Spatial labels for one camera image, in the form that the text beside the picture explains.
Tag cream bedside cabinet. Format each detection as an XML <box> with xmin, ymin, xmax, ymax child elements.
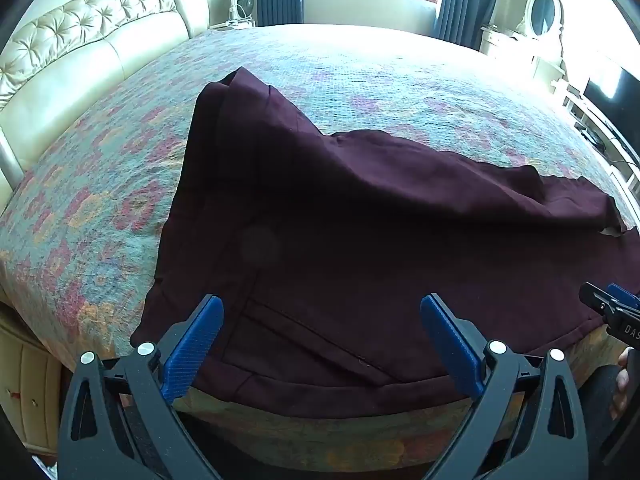
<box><xmin>0</xmin><ymin>304</ymin><xmax>64</xmax><ymax>454</ymax></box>

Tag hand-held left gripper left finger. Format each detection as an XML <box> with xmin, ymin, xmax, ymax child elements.
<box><xmin>59</xmin><ymin>294</ymin><xmax>226</xmax><ymax>480</ymax></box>

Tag cream tufted headboard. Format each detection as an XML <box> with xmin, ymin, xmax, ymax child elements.
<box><xmin>0</xmin><ymin>0</ymin><xmax>211</xmax><ymax>192</ymax></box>

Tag white vanity with oval mirror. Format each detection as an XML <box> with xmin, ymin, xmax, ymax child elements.
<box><xmin>479</xmin><ymin>0</ymin><xmax>569</xmax><ymax>81</ymax></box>

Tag floral bed blanket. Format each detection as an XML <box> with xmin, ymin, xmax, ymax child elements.
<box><xmin>0</xmin><ymin>24</ymin><xmax>636</xmax><ymax>473</ymax></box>

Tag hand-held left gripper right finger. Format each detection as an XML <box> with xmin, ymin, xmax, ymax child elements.
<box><xmin>419</xmin><ymin>293</ymin><xmax>590</xmax><ymax>480</ymax></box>

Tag white fan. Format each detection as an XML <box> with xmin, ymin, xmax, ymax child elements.
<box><xmin>229</xmin><ymin>0</ymin><xmax>257</xmax><ymax>29</ymax></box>

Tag maroon pants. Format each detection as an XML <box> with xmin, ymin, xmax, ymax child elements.
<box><xmin>131</xmin><ymin>66</ymin><xmax>640</xmax><ymax>418</ymax></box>

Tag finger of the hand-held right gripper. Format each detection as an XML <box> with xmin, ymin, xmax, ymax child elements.
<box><xmin>578</xmin><ymin>282</ymin><xmax>640</xmax><ymax>319</ymax></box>

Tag black television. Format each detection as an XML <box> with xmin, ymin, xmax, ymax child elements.
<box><xmin>582</xmin><ymin>65</ymin><xmax>640</xmax><ymax>162</ymax></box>

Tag person's right hand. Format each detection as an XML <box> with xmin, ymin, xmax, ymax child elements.
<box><xmin>611</xmin><ymin>347</ymin><xmax>632</xmax><ymax>419</ymax></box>

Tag white television stand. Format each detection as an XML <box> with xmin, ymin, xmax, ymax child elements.
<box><xmin>550</xmin><ymin>77</ymin><xmax>640</xmax><ymax>186</ymax></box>

